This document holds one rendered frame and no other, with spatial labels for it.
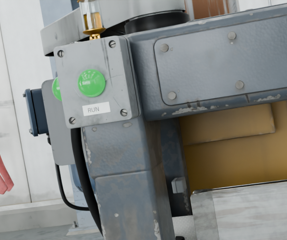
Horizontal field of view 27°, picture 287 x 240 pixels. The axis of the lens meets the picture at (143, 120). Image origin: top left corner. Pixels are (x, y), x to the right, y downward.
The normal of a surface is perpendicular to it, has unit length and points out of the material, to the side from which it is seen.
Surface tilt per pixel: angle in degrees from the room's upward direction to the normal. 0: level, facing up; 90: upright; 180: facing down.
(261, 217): 90
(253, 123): 90
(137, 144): 90
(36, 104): 90
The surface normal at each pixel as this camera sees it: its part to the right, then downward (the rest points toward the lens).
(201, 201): 0.04, 0.04
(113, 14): -0.89, 0.17
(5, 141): -0.21, 0.09
